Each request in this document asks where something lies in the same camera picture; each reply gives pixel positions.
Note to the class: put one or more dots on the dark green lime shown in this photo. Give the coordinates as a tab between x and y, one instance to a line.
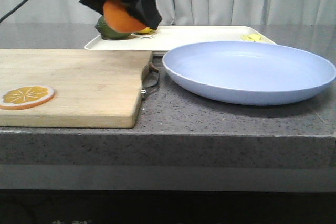
108	33

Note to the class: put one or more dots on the orange slice coaster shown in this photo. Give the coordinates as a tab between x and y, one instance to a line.
26	97

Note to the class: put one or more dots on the light blue round plate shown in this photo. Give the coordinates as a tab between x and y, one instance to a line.
249	73

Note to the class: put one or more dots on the metal cutting board handle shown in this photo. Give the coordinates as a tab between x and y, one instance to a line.
151	81

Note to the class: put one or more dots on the cream rectangular tray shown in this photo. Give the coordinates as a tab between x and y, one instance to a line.
166	38

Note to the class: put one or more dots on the wooden cutting board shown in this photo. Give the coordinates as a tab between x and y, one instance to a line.
93	88

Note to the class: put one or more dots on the yellow fruit slices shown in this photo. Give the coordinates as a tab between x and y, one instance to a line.
251	37

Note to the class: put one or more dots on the yellow lemon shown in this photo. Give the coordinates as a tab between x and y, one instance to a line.
144	31

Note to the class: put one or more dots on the orange mandarin fruit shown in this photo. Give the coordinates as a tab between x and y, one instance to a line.
117	18

